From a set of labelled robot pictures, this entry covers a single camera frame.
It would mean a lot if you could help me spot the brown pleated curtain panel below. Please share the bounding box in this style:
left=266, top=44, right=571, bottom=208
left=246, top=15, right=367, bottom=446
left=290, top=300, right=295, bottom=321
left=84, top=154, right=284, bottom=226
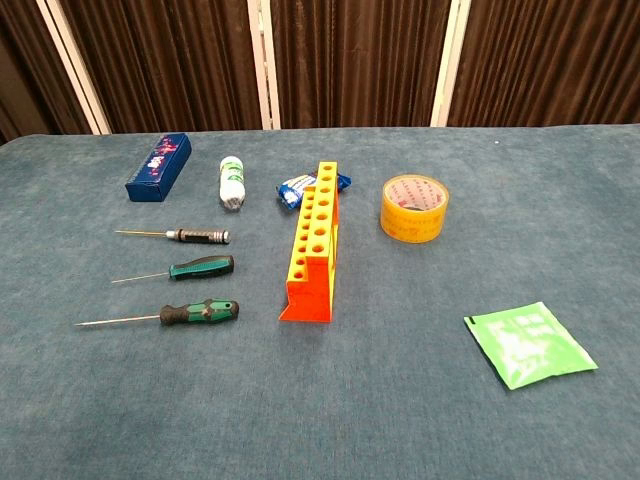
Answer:
left=58, top=0, right=264, bottom=134
left=269, top=0, right=454, bottom=129
left=0, top=0, right=94, bottom=146
left=447, top=0, right=640, bottom=127

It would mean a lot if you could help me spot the black silver precision screwdriver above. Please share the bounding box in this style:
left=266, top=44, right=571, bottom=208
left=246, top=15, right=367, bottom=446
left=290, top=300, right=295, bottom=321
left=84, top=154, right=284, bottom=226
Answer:
left=114, top=227, right=232, bottom=246

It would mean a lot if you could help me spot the thick green black screwdriver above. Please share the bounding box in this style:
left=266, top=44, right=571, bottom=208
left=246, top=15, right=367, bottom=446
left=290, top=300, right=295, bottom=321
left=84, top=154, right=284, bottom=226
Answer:
left=74, top=298, right=240, bottom=328

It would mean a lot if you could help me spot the blue rectangular printed box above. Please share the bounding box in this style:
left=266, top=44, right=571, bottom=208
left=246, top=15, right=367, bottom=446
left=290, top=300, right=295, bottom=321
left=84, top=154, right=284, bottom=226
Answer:
left=124, top=132, right=193, bottom=203

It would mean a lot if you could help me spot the orange yellow tool rack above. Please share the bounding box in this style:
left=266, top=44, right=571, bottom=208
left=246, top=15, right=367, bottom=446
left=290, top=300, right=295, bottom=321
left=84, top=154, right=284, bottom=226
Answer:
left=278, top=160, right=341, bottom=325

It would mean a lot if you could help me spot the white partition frame post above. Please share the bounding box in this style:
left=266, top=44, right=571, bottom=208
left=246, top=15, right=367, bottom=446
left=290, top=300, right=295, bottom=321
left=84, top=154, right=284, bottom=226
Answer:
left=247, top=0, right=282, bottom=131
left=35, top=0, right=112, bottom=135
left=429, top=0, right=472, bottom=128

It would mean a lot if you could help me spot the yellow packing tape roll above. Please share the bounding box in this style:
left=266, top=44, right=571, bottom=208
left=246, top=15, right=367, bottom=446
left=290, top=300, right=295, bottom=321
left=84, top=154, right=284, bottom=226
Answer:
left=380, top=174, right=450, bottom=245

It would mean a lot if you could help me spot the green foil sachet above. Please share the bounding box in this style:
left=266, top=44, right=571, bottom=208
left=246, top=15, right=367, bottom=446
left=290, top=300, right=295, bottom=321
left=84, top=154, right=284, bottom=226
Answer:
left=463, top=300, right=599, bottom=392

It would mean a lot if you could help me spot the small white green bottle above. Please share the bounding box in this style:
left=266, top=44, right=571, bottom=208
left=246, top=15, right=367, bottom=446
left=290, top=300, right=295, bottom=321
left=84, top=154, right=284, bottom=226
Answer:
left=218, top=156, right=248, bottom=212

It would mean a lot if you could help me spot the blue felt table cover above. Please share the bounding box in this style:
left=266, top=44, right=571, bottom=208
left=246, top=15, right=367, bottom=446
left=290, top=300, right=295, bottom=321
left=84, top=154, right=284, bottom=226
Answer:
left=0, top=122, right=640, bottom=480

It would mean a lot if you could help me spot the blue white snack packet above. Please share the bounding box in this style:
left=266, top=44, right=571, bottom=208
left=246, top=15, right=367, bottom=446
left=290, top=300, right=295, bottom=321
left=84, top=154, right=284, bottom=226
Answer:
left=274, top=171, right=353, bottom=211

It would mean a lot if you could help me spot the slim green black screwdriver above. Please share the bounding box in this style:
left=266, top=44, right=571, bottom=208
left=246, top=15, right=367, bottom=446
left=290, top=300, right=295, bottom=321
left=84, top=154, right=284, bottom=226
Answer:
left=110, top=255, right=235, bottom=285

